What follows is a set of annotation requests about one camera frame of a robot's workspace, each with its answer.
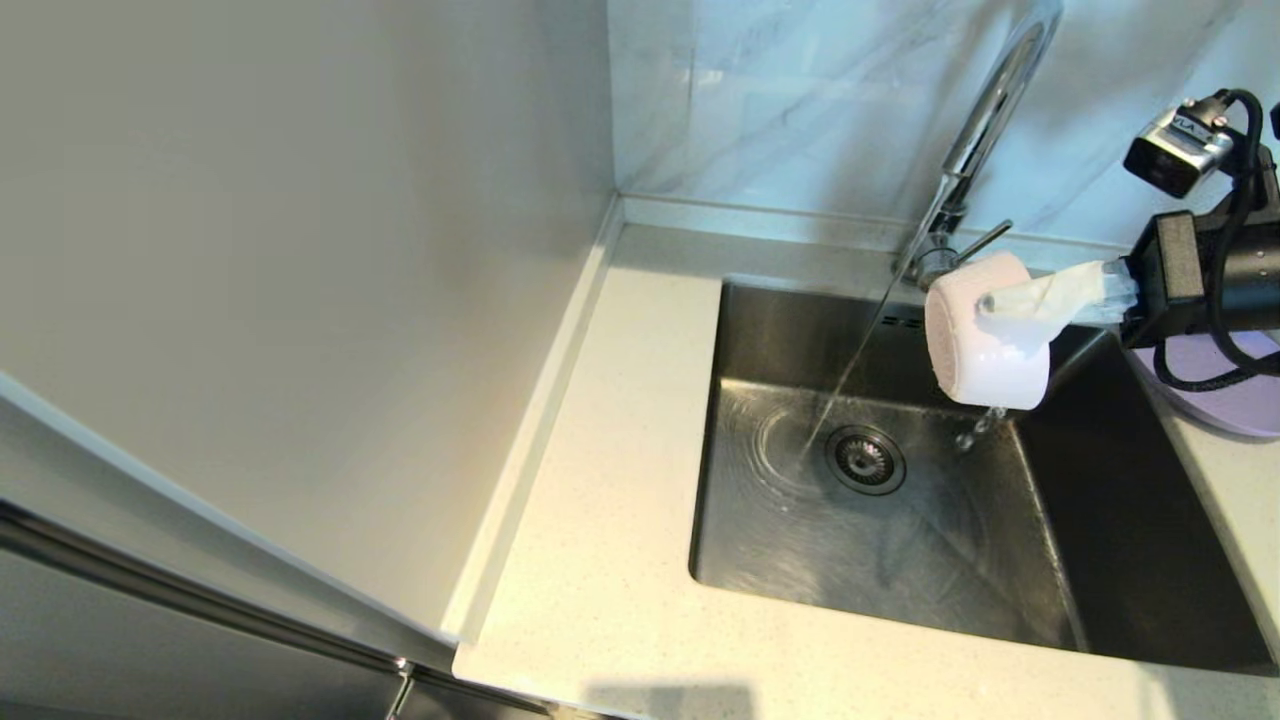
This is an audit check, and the round metal drain strainer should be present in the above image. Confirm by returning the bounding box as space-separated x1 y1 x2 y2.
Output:
825 425 907 496

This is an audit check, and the stainless steel sink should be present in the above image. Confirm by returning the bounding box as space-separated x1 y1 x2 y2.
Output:
688 280 1279 673

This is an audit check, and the white tall cabinet panel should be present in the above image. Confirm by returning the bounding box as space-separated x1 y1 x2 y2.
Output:
0 0 619 671

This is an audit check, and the black camera cable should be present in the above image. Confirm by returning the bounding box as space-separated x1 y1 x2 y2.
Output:
1155 88 1280 393

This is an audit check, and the chrome gooseneck faucet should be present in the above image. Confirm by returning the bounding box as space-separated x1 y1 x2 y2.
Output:
893 0 1064 294

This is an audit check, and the stainless steel appliance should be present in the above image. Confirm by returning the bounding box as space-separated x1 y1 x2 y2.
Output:
0 405 601 720

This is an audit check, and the purple plastic plate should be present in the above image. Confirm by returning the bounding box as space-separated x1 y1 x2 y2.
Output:
1130 330 1280 439

